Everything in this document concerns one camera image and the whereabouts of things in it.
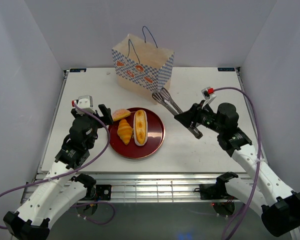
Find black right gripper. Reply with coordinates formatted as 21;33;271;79
173;100;224;135

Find pink sugared bread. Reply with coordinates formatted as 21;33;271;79
112;108;131;122

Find metal serving tongs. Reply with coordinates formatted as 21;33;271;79
151;87;203;139

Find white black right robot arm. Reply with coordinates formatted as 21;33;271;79
174;100;300;237

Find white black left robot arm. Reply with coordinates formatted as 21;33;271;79
3;100;113;240

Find striped croissant bread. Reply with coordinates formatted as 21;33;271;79
117;118;133;145

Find long glazed baguette bread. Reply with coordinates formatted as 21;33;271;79
133;109;148;147

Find checkered paper bag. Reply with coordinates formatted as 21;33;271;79
111;34;175;102

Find red round plate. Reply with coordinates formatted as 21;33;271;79
108;107;165;160

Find left blue table label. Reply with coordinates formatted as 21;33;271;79
69;68;87;73

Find blue table label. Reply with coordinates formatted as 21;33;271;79
217;67;236;72
69;68;87;73

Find right blue table label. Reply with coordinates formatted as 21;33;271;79
217;67;236;72

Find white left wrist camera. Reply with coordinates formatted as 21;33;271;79
71;95;96;113

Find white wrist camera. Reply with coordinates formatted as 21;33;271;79
71;95;96;113
201;87;216;108

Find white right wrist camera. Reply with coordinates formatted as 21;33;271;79
201;87;216;108

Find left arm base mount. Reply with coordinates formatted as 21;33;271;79
83;184;112;201

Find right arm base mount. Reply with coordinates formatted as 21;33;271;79
195;183;235;200

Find aluminium frame rail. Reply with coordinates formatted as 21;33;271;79
19;172;291;203

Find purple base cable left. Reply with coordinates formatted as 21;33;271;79
73;201;117;225

